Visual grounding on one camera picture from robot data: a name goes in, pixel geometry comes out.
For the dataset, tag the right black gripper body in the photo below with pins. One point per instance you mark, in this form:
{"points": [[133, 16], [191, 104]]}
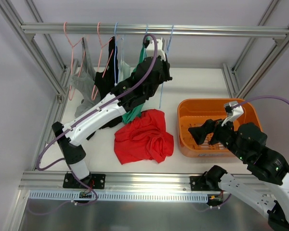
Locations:
{"points": [[215, 132]]}

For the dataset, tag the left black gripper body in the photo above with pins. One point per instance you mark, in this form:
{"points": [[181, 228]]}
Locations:
{"points": [[164, 70]]}

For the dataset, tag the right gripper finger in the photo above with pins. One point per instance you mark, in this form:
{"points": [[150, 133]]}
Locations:
{"points": [[199, 137], [208, 126]]}

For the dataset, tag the white tank top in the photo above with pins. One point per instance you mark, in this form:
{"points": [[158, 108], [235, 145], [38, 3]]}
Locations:
{"points": [[124, 70]]}

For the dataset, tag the blue hanger of red top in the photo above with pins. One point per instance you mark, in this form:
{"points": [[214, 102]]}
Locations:
{"points": [[167, 53]]}

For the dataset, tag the blue hanger of white top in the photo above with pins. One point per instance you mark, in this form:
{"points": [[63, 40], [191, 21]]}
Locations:
{"points": [[116, 48]]}

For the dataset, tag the red tank top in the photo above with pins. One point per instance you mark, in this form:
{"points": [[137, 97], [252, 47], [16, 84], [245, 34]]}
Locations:
{"points": [[145, 138]]}

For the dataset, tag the green tank top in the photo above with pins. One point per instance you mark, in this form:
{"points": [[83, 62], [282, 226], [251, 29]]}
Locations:
{"points": [[135, 112]]}

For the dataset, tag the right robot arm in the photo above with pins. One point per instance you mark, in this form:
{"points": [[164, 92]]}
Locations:
{"points": [[248, 144]]}

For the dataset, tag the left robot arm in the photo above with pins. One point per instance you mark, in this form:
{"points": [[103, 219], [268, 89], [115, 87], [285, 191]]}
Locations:
{"points": [[125, 96]]}

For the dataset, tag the black tank top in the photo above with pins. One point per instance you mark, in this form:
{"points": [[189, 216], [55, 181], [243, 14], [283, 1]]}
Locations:
{"points": [[105, 81]]}

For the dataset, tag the pink hanger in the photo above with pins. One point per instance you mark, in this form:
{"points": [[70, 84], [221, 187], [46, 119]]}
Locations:
{"points": [[95, 90], [71, 92]]}

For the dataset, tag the grey tank top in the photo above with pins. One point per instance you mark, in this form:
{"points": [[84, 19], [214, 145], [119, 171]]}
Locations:
{"points": [[84, 81]]}

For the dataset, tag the orange plastic basket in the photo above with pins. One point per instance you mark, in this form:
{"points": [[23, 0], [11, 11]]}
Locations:
{"points": [[194, 113]]}

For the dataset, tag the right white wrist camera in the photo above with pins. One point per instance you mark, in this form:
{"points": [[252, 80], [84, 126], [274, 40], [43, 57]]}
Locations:
{"points": [[232, 112]]}

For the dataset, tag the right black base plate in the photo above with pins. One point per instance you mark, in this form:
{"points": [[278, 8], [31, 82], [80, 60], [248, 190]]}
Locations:
{"points": [[199, 183]]}

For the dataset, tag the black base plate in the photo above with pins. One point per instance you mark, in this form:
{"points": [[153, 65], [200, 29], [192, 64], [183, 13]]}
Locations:
{"points": [[199, 183], [94, 181]]}

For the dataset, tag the aluminium frame posts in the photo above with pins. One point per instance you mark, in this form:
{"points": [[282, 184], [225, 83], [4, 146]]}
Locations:
{"points": [[249, 59]]}

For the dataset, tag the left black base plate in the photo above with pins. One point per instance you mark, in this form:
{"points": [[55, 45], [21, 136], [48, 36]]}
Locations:
{"points": [[94, 181]]}

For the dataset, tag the aluminium hanging rail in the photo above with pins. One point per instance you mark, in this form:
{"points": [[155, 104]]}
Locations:
{"points": [[179, 30]]}

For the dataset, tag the aluminium front rail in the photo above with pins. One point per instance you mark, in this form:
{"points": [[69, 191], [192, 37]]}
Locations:
{"points": [[131, 182]]}

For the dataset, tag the white slotted cable duct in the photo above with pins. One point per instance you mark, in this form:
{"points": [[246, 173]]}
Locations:
{"points": [[119, 196]]}

